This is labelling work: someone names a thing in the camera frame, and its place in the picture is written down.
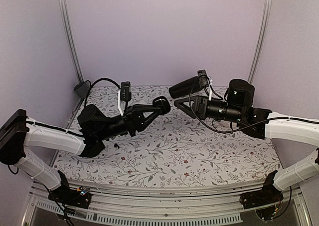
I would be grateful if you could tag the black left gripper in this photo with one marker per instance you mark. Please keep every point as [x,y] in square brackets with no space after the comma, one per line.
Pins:
[131,119]

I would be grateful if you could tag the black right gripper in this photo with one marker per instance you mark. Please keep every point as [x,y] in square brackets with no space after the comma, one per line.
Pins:
[200,106]

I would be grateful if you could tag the black round earbud case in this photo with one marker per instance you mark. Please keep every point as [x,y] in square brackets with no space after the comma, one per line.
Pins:
[162,104]

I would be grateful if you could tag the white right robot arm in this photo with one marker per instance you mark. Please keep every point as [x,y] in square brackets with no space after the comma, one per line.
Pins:
[267,124]

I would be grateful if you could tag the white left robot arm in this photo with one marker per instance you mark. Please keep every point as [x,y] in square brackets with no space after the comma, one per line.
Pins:
[20,133]

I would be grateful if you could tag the black cylindrical speaker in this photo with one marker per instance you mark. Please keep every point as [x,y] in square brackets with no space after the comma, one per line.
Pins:
[183,88]

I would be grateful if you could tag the floral patterned table mat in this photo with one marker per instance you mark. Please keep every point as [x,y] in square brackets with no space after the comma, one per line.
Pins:
[175,151]

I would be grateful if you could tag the grey mug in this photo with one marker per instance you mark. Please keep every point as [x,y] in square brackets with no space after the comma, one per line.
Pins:
[82,88]

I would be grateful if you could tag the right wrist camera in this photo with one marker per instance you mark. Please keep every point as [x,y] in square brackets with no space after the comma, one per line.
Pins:
[204,82]

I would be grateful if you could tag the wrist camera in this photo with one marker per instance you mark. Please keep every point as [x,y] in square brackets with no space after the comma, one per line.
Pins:
[124,97]
[204,82]

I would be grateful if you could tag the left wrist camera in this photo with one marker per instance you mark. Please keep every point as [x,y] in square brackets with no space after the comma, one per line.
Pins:
[124,97]

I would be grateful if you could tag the aluminium front rail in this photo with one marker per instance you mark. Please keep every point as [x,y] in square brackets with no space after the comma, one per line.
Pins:
[180,206]

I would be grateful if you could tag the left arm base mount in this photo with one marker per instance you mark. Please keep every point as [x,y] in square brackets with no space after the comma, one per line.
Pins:
[80,197]

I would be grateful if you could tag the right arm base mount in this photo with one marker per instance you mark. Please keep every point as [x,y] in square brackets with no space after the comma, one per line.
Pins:
[266,195]

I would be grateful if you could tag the right aluminium frame post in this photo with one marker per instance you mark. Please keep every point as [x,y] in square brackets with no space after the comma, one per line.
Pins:
[260,40]

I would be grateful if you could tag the aluminium frame post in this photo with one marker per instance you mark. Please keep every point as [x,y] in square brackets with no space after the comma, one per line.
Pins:
[260,40]
[70,40]

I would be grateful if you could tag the left aluminium frame post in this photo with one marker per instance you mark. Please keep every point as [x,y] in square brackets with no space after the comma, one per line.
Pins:
[70,40]

